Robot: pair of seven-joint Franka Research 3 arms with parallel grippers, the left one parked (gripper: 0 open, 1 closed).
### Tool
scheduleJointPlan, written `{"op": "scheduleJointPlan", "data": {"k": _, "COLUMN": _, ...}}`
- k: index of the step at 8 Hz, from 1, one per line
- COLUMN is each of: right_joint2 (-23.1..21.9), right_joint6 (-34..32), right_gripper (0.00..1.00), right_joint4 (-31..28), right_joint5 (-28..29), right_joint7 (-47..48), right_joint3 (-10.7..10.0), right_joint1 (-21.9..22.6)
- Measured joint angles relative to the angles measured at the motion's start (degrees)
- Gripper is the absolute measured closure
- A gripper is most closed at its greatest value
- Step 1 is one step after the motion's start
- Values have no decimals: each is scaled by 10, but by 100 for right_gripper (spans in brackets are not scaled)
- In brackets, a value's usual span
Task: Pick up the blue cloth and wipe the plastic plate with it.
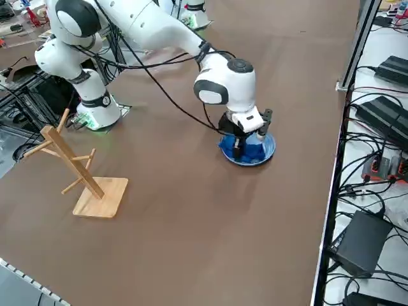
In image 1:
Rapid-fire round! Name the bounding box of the aluminium mounting plate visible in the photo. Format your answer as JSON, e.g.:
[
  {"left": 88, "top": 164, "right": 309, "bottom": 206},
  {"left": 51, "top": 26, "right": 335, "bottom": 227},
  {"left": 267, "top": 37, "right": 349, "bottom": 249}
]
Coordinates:
[{"left": 76, "top": 103, "right": 132, "bottom": 132}]

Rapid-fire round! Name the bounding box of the small black power adapter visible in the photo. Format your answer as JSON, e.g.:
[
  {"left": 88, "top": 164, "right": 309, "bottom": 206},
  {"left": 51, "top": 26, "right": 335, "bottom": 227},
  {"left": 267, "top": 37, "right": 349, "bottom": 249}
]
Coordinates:
[{"left": 374, "top": 55, "right": 408, "bottom": 85}]

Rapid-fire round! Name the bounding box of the grey ridged panel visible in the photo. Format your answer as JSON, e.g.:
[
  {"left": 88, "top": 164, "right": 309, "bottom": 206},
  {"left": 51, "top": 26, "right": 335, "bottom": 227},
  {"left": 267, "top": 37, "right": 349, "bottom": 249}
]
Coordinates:
[{"left": 0, "top": 257, "right": 69, "bottom": 306}]

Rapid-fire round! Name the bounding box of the large black power adapter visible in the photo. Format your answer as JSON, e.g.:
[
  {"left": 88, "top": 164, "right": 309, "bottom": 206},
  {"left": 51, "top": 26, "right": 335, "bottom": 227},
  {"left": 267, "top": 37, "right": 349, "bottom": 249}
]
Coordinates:
[{"left": 355, "top": 95, "right": 408, "bottom": 147}]

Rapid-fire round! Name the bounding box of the orange grey power strip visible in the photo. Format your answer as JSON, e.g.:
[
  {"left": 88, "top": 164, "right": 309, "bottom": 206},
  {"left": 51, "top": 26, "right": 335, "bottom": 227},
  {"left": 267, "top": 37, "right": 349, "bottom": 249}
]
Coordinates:
[{"left": 361, "top": 156, "right": 408, "bottom": 182}]

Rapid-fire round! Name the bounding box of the aluminium frame post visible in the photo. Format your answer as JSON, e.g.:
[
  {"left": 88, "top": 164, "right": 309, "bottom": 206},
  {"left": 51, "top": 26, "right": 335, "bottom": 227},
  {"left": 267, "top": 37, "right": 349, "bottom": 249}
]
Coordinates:
[{"left": 336, "top": 0, "right": 383, "bottom": 92}]

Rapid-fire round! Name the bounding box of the blue cloth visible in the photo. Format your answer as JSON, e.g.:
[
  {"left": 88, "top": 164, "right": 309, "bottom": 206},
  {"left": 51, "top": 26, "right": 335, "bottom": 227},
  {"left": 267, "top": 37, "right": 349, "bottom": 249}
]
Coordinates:
[{"left": 218, "top": 133, "right": 266, "bottom": 165}]

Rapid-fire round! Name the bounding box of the red stand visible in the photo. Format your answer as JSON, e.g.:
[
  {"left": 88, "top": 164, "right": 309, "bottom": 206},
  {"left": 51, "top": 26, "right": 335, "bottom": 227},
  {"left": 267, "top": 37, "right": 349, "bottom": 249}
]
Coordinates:
[{"left": 27, "top": 6, "right": 40, "bottom": 27}]

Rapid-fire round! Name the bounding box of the wooden cup rack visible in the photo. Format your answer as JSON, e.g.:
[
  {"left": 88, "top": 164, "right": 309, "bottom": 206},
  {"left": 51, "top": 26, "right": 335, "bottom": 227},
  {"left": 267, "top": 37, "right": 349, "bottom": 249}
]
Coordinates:
[{"left": 24, "top": 108, "right": 129, "bottom": 219}]

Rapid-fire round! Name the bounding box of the blue plastic plate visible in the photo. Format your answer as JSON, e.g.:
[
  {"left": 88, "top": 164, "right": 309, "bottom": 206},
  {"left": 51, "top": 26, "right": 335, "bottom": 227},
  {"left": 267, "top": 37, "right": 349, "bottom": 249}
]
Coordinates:
[{"left": 218, "top": 131, "right": 277, "bottom": 168}]

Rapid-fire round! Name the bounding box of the black power supply box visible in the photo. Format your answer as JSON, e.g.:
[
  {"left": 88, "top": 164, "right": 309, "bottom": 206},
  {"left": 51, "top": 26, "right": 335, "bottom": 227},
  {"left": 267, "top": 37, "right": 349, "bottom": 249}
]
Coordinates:
[{"left": 328, "top": 210, "right": 393, "bottom": 277}]

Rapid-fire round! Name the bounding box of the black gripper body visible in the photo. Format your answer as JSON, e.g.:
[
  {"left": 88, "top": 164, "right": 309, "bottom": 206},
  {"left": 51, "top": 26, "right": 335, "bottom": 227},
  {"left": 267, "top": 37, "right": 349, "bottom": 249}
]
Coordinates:
[{"left": 218, "top": 111, "right": 247, "bottom": 140}]

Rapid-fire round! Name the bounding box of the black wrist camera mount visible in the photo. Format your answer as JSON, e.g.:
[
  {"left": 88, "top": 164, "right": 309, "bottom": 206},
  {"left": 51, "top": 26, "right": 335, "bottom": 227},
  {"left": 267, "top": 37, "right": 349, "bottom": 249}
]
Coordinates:
[{"left": 256, "top": 108, "right": 274, "bottom": 142}]

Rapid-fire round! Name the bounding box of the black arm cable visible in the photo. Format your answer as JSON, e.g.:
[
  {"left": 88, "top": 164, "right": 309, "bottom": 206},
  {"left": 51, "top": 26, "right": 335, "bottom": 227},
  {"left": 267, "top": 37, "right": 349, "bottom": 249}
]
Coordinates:
[{"left": 95, "top": 0, "right": 224, "bottom": 133}]

